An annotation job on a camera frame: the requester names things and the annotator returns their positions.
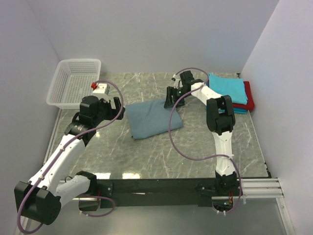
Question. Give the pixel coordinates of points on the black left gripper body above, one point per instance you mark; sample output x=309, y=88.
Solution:
x=111, y=108

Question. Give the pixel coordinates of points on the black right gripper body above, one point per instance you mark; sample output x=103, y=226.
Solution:
x=176, y=91

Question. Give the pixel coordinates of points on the grey-blue t-shirt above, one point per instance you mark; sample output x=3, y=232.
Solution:
x=148, y=118

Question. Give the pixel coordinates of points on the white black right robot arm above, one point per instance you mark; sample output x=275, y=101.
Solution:
x=220, y=120

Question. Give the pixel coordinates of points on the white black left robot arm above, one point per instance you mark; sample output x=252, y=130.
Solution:
x=42, y=197

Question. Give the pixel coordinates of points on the white perforated plastic basket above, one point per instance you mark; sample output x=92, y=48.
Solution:
x=72, y=81

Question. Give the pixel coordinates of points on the light blue folded t-shirt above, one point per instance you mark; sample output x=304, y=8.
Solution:
x=234, y=87

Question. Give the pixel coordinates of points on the teal folded t-shirt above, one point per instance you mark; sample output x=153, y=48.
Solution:
x=240, y=111

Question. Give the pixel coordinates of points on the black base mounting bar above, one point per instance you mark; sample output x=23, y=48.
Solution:
x=165, y=192

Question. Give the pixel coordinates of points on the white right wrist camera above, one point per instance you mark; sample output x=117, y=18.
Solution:
x=177, y=81

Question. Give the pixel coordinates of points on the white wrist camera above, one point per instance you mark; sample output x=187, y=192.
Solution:
x=100, y=88
x=177, y=81

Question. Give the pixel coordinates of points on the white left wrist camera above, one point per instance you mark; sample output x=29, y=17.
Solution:
x=100, y=88

